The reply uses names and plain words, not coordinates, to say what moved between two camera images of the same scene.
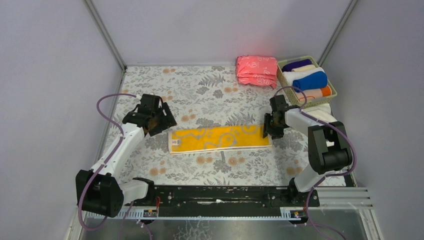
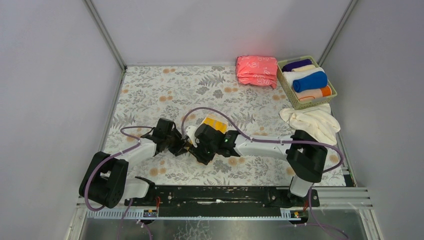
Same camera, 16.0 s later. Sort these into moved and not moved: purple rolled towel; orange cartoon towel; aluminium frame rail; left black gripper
Moved: left black gripper
Not moved: orange cartoon towel; purple rolled towel; aluminium frame rail
